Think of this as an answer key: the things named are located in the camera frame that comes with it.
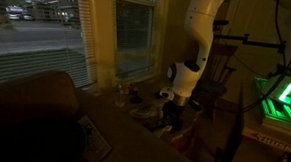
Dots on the small orange items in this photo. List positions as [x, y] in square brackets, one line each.
[130, 89]

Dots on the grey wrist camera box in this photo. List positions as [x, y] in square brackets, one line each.
[167, 93]

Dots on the black mounted camera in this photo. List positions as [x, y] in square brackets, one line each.
[221, 25]

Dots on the clear plastic printed package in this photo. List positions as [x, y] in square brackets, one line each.
[147, 111]

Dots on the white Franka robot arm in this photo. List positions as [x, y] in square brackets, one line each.
[202, 24]

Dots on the cream knit cloth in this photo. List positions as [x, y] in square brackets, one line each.
[164, 133]

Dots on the black round object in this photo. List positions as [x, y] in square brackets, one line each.
[136, 99]

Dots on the brown couch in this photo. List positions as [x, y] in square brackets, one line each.
[33, 112]

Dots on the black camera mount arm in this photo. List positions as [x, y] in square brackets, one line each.
[254, 41]

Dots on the black remote control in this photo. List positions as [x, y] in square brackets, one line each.
[153, 124]

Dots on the dark flat panel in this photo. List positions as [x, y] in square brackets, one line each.
[232, 139]

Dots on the clear plastic water bottle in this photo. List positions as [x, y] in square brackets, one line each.
[120, 97]

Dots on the narrow window blind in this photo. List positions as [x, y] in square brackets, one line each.
[132, 37]

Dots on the wide window blind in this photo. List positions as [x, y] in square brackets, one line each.
[36, 65]

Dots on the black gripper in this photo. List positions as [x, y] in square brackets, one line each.
[172, 110]

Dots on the wooden chair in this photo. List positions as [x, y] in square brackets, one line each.
[219, 68]

